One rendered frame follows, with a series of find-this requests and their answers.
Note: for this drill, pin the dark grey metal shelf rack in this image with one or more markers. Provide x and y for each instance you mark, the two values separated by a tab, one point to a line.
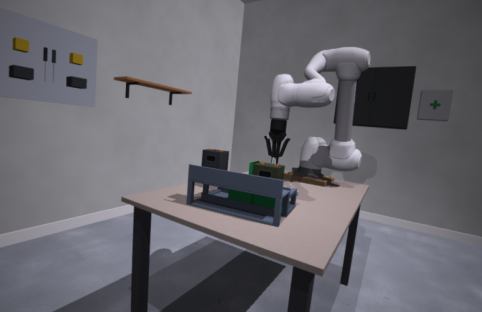
217	200

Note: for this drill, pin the black tool case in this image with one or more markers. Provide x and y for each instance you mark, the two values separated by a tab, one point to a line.
215	159

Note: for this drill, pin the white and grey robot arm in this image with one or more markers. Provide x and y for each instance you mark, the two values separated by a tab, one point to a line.
348	63

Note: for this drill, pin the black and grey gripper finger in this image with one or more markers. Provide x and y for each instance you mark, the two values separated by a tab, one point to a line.
272	151
277	154

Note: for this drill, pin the olive green case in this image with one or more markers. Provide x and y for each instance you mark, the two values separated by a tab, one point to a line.
275	171

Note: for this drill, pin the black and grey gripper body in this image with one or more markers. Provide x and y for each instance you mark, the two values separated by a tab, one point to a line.
280	126

